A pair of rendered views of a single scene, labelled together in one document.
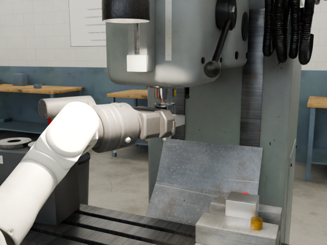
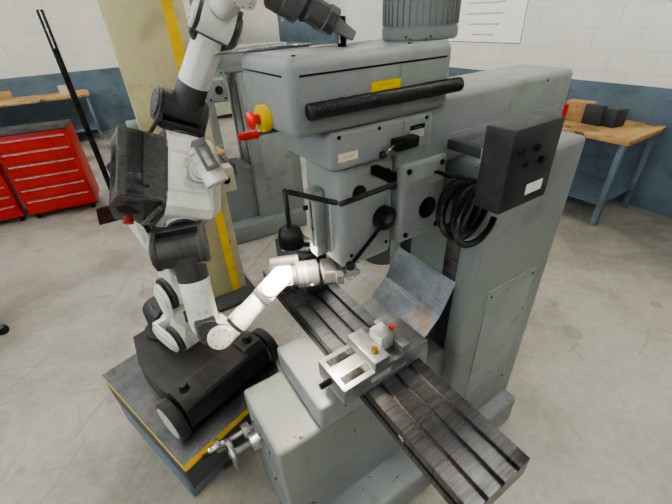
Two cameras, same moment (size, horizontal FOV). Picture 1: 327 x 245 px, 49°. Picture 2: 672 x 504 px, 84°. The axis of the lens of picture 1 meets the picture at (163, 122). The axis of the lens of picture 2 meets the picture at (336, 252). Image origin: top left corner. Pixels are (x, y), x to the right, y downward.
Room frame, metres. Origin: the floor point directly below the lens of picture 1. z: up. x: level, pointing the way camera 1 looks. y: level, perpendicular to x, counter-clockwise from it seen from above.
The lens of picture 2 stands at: (-0.10, -0.55, 1.96)
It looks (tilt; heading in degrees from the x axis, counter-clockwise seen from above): 33 degrees down; 35
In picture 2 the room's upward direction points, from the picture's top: 3 degrees counter-clockwise
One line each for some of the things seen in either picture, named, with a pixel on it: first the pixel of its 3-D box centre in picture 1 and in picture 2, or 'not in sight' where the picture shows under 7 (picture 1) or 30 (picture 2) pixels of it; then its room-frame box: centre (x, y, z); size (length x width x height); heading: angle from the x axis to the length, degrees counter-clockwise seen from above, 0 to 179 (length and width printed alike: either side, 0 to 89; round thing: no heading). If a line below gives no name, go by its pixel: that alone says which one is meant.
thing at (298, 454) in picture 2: not in sight; (349, 413); (0.74, 0.01, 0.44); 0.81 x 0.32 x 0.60; 157
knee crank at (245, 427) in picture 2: not in sight; (227, 440); (0.33, 0.34, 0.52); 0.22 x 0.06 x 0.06; 157
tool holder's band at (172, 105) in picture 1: (165, 105); not in sight; (0.76, 0.00, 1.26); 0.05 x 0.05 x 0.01
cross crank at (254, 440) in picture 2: not in sight; (241, 447); (0.30, 0.20, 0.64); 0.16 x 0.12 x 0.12; 157
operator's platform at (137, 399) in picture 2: not in sight; (207, 392); (0.56, 0.84, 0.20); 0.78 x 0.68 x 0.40; 85
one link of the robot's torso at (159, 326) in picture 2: not in sight; (181, 327); (0.57, 0.87, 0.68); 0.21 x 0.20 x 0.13; 85
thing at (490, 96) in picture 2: not in sight; (468, 111); (1.22, -0.20, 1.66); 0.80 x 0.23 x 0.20; 157
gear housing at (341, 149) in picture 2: not in sight; (358, 131); (0.80, -0.02, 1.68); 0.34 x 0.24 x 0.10; 157
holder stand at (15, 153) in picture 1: (31, 177); (301, 259); (0.94, 0.36, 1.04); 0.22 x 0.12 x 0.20; 74
